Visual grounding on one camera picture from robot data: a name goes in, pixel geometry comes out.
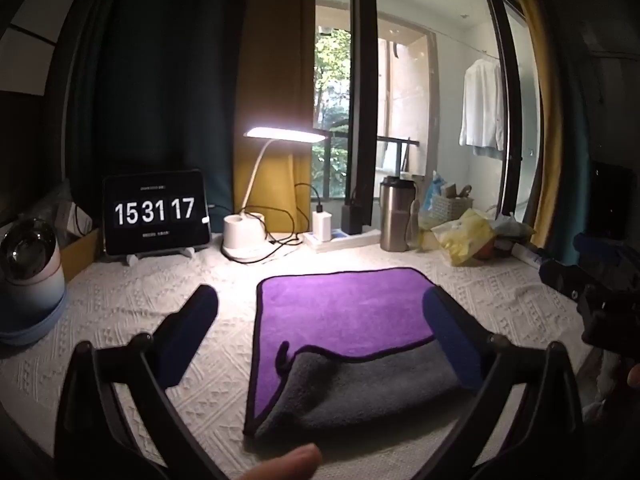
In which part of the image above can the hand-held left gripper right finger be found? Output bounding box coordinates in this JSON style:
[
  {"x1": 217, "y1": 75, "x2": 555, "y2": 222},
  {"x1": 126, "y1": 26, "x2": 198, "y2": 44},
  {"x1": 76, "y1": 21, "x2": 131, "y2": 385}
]
[{"x1": 415, "y1": 287, "x2": 586, "y2": 480}]

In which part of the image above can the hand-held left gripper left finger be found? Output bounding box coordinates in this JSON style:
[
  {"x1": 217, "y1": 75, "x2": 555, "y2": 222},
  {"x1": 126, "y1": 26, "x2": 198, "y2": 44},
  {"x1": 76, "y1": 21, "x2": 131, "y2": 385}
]
[{"x1": 54, "y1": 284, "x2": 227, "y2": 480}]

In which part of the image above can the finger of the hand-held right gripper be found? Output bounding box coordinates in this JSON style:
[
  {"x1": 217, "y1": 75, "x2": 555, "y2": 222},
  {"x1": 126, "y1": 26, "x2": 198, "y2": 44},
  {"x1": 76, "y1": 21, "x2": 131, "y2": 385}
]
[
  {"x1": 572, "y1": 232, "x2": 626, "y2": 262},
  {"x1": 539, "y1": 259, "x2": 587, "y2": 302}
]

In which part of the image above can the purple and grey towel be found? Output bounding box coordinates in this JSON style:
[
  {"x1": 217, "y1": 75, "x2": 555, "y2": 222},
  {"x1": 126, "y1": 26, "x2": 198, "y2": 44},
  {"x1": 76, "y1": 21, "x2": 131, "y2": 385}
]
[{"x1": 243, "y1": 267, "x2": 473, "y2": 445}]

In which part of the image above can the person's left hand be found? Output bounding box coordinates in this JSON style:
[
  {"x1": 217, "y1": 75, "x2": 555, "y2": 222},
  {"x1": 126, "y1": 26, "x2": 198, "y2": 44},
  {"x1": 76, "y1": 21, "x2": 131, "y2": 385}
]
[{"x1": 234, "y1": 444, "x2": 324, "y2": 480}]

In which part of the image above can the white tube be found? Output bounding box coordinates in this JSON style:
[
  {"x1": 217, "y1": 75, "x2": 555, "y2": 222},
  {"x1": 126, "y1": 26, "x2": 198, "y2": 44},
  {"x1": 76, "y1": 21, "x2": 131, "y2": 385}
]
[{"x1": 510, "y1": 242, "x2": 551, "y2": 267}]

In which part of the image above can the pale green plastic bag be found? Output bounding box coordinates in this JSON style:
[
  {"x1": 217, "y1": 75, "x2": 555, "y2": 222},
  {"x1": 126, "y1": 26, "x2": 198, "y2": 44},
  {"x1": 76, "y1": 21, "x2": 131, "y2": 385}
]
[{"x1": 492, "y1": 214, "x2": 536, "y2": 241}]

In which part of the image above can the white textured tablecloth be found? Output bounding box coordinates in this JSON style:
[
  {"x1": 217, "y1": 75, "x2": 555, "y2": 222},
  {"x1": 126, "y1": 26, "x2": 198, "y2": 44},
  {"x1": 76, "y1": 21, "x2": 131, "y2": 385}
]
[{"x1": 0, "y1": 230, "x2": 601, "y2": 480}]

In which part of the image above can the white tablet stand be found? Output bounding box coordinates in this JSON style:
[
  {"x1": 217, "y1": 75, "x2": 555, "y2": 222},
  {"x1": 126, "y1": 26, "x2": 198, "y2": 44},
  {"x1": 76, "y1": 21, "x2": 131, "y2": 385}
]
[{"x1": 125, "y1": 246, "x2": 196, "y2": 265}]

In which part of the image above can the yellow plastic bag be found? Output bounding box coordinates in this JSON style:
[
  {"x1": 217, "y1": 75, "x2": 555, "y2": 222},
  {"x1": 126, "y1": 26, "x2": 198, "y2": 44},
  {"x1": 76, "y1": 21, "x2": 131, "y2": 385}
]
[{"x1": 431, "y1": 209, "x2": 496, "y2": 267}]

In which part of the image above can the white desk lamp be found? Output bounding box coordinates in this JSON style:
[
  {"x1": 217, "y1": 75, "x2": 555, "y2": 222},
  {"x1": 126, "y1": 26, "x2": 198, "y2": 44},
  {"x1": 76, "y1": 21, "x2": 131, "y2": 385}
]
[{"x1": 222, "y1": 126, "x2": 328, "y2": 264}]

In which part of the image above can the woven storage basket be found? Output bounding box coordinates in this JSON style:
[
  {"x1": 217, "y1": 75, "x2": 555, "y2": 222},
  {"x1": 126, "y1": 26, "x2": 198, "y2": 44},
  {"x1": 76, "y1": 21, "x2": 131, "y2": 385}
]
[{"x1": 430, "y1": 185, "x2": 475, "y2": 221}]

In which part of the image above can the black tablet with clock display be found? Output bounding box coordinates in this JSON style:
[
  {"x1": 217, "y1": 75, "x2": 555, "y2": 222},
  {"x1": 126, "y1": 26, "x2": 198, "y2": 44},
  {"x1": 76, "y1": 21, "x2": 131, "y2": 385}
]
[{"x1": 102, "y1": 170, "x2": 212, "y2": 257}]

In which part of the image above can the stainless steel tumbler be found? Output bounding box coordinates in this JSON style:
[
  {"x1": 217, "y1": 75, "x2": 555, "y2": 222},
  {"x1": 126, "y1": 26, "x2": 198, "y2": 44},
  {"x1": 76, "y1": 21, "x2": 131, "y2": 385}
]
[{"x1": 379, "y1": 176, "x2": 418, "y2": 252}]

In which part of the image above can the cardboard box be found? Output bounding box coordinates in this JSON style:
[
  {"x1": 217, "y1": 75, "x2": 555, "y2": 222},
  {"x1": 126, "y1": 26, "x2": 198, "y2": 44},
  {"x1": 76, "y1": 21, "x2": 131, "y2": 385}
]
[{"x1": 60, "y1": 227, "x2": 103, "y2": 281}]

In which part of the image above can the white power strip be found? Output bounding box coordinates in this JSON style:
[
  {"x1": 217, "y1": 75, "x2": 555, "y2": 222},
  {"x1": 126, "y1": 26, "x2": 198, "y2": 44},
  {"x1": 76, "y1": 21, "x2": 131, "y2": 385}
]
[{"x1": 304, "y1": 229, "x2": 383, "y2": 253}]

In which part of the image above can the blue plastic bag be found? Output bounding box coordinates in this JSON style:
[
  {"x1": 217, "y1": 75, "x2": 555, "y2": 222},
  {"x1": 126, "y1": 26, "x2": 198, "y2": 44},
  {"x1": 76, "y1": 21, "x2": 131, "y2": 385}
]
[{"x1": 422, "y1": 171, "x2": 451, "y2": 213}]

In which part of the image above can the black power adapter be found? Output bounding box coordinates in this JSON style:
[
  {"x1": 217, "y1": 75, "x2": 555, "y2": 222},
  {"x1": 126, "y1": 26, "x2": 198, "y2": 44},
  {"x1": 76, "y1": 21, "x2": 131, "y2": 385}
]
[{"x1": 342, "y1": 190, "x2": 363, "y2": 235}]

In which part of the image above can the white round humidifier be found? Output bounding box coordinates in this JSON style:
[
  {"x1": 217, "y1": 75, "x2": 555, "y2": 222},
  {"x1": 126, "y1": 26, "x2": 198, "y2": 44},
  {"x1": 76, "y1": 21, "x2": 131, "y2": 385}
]
[{"x1": 0, "y1": 216, "x2": 68, "y2": 347}]

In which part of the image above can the yellow curtain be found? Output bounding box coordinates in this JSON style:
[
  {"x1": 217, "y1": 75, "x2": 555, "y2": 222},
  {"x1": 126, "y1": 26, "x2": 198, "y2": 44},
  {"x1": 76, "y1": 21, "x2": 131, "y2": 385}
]
[
  {"x1": 505, "y1": 0, "x2": 566, "y2": 247},
  {"x1": 234, "y1": 0, "x2": 317, "y2": 233}
]

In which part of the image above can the white charger plug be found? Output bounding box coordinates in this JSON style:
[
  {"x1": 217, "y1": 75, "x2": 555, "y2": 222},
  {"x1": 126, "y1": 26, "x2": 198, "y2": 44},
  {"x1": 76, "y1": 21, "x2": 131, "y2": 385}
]
[{"x1": 312, "y1": 202, "x2": 333, "y2": 243}]

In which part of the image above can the white hanging shirt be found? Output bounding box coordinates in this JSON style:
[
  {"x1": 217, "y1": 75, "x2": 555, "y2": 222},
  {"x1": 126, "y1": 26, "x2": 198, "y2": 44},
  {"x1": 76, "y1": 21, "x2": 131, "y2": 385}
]
[{"x1": 460, "y1": 58, "x2": 506, "y2": 151}]

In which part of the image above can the black balcony railing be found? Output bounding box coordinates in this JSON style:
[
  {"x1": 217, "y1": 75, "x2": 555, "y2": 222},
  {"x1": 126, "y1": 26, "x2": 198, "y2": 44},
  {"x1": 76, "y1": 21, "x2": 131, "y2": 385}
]
[{"x1": 377, "y1": 135, "x2": 421, "y2": 177}]

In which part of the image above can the dark green curtain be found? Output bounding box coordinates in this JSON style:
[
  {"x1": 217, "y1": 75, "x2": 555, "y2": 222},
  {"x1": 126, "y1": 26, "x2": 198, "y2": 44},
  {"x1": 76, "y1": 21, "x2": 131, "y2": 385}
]
[{"x1": 65, "y1": 0, "x2": 251, "y2": 211}]

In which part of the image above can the black cable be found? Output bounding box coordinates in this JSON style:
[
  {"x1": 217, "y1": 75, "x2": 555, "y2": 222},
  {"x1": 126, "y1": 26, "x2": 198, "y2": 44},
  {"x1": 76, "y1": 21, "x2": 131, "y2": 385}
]
[{"x1": 230, "y1": 183, "x2": 323, "y2": 263}]

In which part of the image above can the black window frame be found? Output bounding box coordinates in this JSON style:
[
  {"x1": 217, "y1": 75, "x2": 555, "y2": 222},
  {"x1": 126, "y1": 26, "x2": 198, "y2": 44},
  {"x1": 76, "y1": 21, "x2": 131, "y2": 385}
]
[{"x1": 347, "y1": 0, "x2": 538, "y2": 221}]

